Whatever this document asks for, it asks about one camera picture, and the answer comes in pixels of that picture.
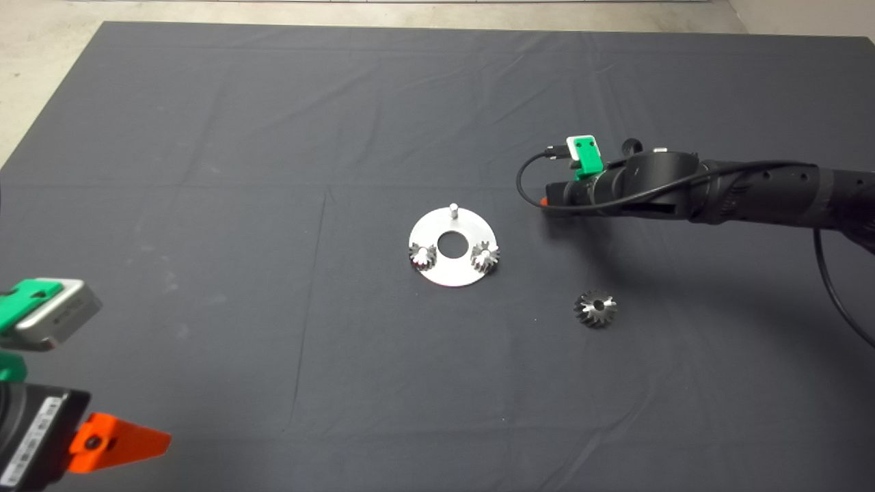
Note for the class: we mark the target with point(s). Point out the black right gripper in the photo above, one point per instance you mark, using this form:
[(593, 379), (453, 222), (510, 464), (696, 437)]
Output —
[(581, 195)]

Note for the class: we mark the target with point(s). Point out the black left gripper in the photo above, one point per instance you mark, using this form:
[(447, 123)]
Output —
[(31, 441)]

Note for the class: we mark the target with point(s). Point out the large steel gear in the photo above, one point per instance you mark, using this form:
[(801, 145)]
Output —
[(595, 309)]

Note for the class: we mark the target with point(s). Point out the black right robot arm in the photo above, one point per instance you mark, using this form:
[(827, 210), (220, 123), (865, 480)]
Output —
[(738, 191)]

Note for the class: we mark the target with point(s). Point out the small steel gear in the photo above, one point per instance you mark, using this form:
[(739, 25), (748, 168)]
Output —
[(485, 259), (422, 258)]

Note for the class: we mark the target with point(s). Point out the round metal plate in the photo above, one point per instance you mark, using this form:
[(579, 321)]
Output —
[(451, 273)]

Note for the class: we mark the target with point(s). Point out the dark grey table cloth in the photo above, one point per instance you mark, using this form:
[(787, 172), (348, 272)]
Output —
[(273, 342)]

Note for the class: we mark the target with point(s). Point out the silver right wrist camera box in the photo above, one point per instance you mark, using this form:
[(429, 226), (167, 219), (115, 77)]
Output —
[(571, 147)]

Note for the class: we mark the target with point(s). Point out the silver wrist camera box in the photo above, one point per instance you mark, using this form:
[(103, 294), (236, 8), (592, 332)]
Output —
[(65, 318), (571, 147)]

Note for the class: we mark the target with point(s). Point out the green right camera mount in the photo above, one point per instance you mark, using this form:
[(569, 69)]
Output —
[(589, 157)]

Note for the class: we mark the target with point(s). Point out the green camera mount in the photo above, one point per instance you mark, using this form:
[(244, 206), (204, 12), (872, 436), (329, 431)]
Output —
[(27, 297), (589, 157)]

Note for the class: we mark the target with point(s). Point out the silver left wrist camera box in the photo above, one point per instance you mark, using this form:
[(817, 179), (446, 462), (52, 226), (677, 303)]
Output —
[(65, 318)]

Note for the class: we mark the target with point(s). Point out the green left camera mount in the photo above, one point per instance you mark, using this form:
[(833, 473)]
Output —
[(27, 297)]

